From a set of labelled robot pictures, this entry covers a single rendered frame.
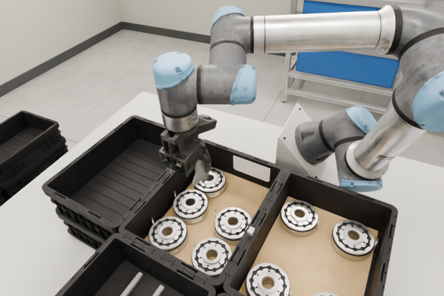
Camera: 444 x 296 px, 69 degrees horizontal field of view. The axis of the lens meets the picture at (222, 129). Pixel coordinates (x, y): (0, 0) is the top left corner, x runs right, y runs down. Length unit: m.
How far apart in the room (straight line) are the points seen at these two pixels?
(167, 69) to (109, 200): 0.60
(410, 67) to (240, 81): 0.31
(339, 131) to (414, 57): 0.42
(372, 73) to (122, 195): 2.04
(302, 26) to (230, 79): 0.19
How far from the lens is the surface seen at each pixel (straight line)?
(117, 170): 1.17
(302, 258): 0.92
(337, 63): 2.63
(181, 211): 0.96
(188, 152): 0.72
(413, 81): 0.67
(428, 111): 0.65
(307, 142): 1.10
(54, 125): 1.93
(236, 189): 1.04
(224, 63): 0.61
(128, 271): 0.93
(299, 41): 0.68
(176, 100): 0.61
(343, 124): 1.04
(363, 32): 0.70
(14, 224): 1.35
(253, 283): 0.84
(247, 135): 1.43
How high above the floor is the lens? 1.62
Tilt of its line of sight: 39 degrees down
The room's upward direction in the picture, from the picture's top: 3 degrees counter-clockwise
